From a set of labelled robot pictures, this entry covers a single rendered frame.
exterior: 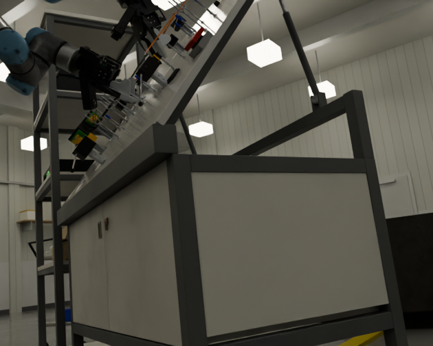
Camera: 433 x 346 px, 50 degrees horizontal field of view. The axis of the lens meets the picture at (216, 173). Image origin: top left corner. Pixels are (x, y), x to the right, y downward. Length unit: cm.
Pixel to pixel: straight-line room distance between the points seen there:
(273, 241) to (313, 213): 14
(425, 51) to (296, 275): 1042
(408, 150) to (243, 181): 990
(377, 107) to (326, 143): 143
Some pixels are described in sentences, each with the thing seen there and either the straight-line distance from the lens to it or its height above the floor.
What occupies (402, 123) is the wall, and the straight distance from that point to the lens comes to 1103.
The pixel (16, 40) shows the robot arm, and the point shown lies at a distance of 128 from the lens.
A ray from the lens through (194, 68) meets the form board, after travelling 108.
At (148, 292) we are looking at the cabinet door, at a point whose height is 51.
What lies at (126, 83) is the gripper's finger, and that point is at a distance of 134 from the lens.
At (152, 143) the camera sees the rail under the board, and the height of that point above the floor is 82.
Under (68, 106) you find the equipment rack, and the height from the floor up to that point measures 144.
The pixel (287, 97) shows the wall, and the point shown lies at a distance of 1218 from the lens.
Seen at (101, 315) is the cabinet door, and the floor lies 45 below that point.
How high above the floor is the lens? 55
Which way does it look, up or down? 12 degrees up
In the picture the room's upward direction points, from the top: 6 degrees counter-clockwise
